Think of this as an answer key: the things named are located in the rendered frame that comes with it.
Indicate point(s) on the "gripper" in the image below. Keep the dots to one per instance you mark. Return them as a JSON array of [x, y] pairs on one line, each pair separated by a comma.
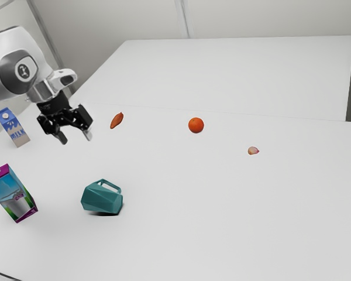
[[57, 109]]

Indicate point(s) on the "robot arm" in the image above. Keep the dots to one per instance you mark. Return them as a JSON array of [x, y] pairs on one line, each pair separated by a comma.
[[14, 70]]

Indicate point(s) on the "teal faceted mug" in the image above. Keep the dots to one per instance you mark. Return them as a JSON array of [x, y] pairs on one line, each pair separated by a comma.
[[102, 197]]

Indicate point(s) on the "brown almond-shaped nut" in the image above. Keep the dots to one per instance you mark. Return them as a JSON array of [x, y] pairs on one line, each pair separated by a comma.
[[116, 120]]

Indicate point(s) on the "blue and white milk carton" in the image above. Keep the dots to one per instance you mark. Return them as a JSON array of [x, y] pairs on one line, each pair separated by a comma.
[[13, 127]]

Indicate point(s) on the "purple carton with cup picture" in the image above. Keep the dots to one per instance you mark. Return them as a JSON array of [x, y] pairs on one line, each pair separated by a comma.
[[11, 193]]

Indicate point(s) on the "orange fruit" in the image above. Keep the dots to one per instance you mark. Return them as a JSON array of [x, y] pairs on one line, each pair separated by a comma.
[[196, 125]]

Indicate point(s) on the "pale pink garlic clove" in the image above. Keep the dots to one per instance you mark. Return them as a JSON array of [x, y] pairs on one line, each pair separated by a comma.
[[252, 150]]

